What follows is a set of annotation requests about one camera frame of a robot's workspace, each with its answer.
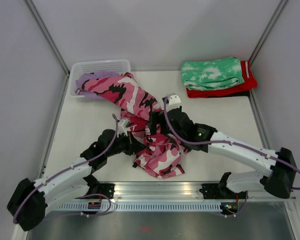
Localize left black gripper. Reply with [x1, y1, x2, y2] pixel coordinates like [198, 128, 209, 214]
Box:
[105, 131, 146, 158]

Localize pink camouflage trousers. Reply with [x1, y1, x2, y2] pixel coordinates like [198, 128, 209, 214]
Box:
[81, 72, 190, 179]

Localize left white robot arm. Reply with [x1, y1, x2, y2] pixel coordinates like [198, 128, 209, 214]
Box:
[7, 129, 146, 231]

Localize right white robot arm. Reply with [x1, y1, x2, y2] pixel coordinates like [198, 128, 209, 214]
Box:
[148, 107, 296, 199]

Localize green tie-dye folded trousers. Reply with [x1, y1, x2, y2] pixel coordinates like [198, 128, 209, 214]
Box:
[180, 56, 245, 91]

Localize lilac trousers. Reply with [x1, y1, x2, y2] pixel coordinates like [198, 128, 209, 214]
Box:
[74, 71, 120, 101]

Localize red folded trousers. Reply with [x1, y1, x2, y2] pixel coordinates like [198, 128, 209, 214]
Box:
[186, 60, 258, 98]

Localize white plastic basket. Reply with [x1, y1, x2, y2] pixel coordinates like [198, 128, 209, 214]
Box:
[67, 59, 131, 99]

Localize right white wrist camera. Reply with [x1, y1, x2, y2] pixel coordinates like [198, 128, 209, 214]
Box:
[162, 93, 182, 108]

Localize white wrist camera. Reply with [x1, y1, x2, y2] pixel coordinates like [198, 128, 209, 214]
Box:
[116, 118, 131, 137]
[162, 93, 182, 108]

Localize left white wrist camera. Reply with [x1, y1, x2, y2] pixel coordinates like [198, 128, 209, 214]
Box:
[116, 118, 131, 137]

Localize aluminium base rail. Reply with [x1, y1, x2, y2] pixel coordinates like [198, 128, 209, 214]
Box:
[27, 180, 297, 201]

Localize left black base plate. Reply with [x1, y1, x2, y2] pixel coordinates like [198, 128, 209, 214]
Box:
[87, 183, 115, 199]

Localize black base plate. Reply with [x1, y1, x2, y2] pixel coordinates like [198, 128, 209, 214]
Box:
[87, 183, 115, 199]
[199, 183, 225, 200]

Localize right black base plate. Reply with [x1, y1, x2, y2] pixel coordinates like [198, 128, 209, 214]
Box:
[199, 183, 225, 200]

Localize white slotted cable duct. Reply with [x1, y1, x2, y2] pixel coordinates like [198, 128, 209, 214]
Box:
[54, 201, 237, 213]

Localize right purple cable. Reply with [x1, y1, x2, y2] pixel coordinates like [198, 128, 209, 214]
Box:
[162, 97, 300, 192]

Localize purple cable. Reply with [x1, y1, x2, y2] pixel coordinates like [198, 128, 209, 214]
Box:
[162, 97, 300, 192]
[12, 113, 121, 225]

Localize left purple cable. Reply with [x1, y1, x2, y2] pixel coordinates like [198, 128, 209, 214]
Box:
[12, 113, 121, 225]

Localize right aluminium frame post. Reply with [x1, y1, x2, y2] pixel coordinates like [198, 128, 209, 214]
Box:
[249, 0, 290, 66]

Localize aluminium frame post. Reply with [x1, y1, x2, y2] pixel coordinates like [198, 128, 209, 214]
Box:
[23, 0, 70, 77]
[249, 0, 290, 66]

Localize left aluminium frame post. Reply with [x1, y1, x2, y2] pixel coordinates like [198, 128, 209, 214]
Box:
[23, 0, 70, 77]

